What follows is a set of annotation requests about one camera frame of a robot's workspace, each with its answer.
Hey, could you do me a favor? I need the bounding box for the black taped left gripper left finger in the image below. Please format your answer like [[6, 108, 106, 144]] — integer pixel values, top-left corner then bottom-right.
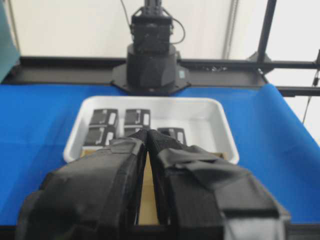
[[15, 130, 146, 240]]

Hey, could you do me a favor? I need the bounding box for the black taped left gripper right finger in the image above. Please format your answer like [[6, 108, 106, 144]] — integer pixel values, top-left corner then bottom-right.
[[147, 130, 291, 240]]

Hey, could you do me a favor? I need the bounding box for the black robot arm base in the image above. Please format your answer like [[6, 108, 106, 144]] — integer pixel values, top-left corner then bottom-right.
[[111, 0, 190, 96]]

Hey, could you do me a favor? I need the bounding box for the brown cardboard box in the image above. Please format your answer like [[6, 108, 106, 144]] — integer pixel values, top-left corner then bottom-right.
[[79, 147, 225, 226]]

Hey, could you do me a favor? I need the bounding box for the black white small box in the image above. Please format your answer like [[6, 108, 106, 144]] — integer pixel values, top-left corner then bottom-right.
[[83, 126, 117, 147], [89, 108, 119, 127], [124, 127, 142, 137], [157, 127, 187, 145], [124, 108, 151, 127]]

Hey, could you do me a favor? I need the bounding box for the white plastic tray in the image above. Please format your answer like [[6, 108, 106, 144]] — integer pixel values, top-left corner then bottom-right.
[[63, 96, 240, 164]]

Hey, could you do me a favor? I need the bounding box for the black aluminium frame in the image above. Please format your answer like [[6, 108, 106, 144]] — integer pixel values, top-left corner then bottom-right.
[[3, 0, 320, 92]]

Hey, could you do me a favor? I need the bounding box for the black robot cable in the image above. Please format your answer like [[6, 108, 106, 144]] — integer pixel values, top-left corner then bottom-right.
[[119, 0, 186, 46]]

